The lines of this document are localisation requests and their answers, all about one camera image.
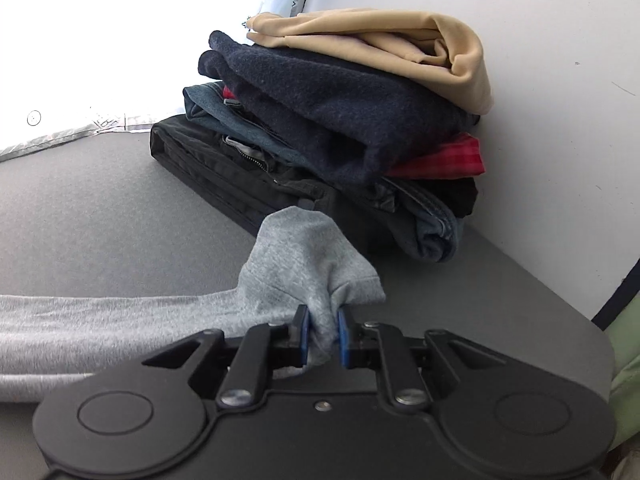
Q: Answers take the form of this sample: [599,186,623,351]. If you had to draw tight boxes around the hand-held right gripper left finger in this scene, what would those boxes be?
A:
[141,304,310,408]

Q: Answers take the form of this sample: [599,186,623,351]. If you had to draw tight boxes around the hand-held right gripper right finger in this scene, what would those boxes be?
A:
[336,306,507,408]

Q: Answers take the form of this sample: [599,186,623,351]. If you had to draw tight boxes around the grey knit garment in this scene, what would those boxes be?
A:
[0,206,387,403]

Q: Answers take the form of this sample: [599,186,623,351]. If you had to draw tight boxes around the blue folded jeans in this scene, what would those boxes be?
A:
[182,85,463,263]

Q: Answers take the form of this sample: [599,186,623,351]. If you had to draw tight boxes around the black folded pants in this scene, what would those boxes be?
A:
[150,114,478,261]

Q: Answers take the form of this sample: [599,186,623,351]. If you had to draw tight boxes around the red plaid folded shirt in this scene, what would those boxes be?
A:
[222,85,487,179]

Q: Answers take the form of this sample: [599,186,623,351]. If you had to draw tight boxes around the navy folded sweater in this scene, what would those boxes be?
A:
[197,30,481,191]

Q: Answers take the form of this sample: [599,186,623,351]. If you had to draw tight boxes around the green cloth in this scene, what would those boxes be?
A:
[602,292,640,441]

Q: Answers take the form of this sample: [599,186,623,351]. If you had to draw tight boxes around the beige folded garment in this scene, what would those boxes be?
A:
[245,9,495,116]

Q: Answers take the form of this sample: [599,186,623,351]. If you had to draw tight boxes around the white printed plastic sheet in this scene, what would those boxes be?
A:
[0,0,321,161]

